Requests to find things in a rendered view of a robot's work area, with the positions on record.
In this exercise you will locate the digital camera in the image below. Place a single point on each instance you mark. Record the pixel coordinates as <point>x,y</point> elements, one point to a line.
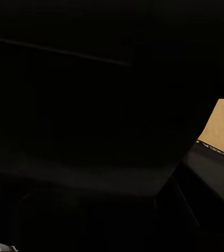
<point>100,101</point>

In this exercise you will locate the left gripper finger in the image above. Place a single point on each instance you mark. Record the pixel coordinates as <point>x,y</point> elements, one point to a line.
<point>191,213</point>

